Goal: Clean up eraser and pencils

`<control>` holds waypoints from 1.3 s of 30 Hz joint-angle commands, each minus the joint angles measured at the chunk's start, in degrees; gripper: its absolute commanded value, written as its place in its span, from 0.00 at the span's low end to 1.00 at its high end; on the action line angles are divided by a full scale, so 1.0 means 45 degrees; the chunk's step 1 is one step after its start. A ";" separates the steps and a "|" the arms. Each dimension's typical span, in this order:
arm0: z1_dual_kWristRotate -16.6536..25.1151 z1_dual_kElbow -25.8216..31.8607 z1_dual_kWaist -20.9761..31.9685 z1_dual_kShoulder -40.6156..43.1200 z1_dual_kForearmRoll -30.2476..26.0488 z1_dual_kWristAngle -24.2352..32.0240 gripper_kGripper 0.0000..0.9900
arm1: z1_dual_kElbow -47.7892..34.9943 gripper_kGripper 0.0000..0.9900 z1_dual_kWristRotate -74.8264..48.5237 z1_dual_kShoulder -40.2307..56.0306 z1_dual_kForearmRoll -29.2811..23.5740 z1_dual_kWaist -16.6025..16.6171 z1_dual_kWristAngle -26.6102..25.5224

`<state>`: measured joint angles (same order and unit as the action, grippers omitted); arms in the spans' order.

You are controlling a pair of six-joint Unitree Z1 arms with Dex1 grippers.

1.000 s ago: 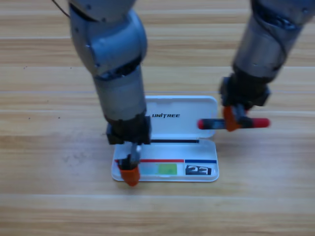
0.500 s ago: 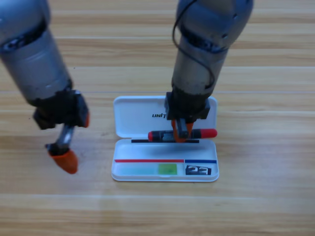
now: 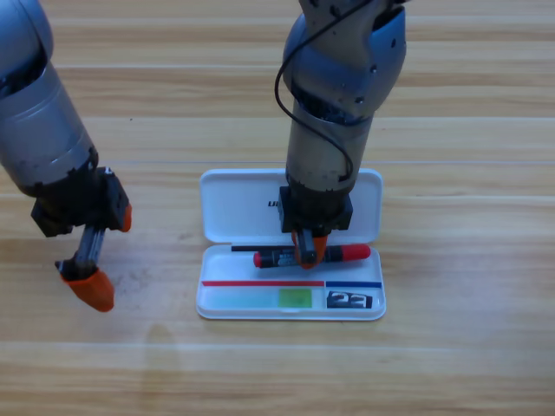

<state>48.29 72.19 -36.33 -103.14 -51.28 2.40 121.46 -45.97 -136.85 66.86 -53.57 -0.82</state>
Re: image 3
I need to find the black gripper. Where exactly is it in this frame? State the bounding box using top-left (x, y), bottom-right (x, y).
top-left (29, 166), bottom-right (134, 313)
top-left (278, 185), bottom-right (355, 270)

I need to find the red and black marker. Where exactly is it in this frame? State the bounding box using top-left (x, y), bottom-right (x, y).
top-left (253, 243), bottom-right (372, 270)

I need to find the black eraser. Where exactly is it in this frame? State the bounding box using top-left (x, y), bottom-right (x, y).
top-left (325, 289), bottom-right (374, 310)

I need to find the white Unitree pencil case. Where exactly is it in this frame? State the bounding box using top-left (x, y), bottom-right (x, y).
top-left (195, 167), bottom-right (387, 322)

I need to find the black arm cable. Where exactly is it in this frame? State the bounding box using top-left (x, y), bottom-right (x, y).
top-left (274, 0), bottom-right (374, 183)

